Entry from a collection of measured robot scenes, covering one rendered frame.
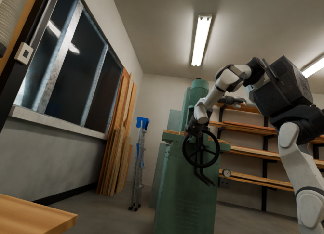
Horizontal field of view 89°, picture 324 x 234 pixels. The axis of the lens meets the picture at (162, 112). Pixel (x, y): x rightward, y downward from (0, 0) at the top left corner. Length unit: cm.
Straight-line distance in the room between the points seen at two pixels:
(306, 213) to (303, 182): 14
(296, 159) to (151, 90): 364
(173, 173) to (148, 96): 303
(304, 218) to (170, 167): 85
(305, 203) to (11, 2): 184
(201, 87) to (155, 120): 249
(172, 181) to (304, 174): 85
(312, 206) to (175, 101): 348
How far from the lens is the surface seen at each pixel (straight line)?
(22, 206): 57
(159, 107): 412
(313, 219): 106
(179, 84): 430
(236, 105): 175
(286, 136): 112
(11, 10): 140
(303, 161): 111
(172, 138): 145
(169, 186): 146
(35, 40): 164
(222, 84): 91
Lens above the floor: 71
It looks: 14 degrees up
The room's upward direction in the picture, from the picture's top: 11 degrees clockwise
